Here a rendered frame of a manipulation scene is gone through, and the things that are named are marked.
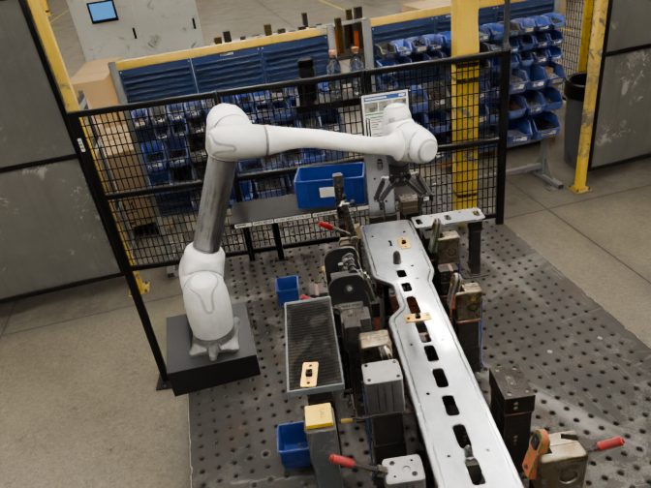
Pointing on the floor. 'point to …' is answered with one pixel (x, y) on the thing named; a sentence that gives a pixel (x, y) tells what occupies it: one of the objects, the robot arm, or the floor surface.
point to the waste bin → (573, 85)
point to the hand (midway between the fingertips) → (401, 212)
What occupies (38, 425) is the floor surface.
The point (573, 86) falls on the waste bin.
